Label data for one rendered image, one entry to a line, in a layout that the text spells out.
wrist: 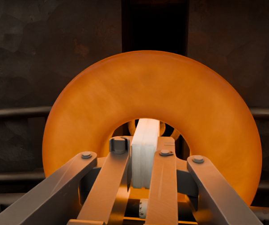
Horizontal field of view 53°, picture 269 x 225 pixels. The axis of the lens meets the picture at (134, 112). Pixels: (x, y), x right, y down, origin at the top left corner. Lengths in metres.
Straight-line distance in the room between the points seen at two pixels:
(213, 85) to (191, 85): 0.01
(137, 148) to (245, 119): 0.07
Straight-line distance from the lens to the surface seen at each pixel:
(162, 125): 0.27
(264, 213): 0.20
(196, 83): 0.18
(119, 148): 0.16
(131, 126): 0.30
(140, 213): 0.19
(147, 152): 0.16
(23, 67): 0.29
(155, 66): 0.18
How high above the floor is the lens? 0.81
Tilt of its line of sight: 12 degrees down
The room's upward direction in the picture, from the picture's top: straight up
